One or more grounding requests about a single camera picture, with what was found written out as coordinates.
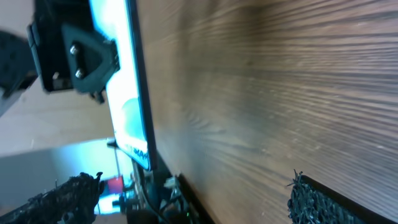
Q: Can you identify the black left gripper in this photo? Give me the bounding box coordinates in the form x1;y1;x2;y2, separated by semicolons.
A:
27;0;120;104

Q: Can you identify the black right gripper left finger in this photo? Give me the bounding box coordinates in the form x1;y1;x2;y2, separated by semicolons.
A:
1;172;104;224

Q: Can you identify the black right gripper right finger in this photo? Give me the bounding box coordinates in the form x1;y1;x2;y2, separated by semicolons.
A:
287;171;397;224

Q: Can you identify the Samsung Galaxy smartphone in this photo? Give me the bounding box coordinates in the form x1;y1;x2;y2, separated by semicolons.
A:
90;0;157;170

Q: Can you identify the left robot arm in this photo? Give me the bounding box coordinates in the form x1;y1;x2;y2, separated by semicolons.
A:
1;0;120;114

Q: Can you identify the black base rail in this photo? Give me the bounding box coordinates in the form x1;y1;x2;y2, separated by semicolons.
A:
177;174;215;224

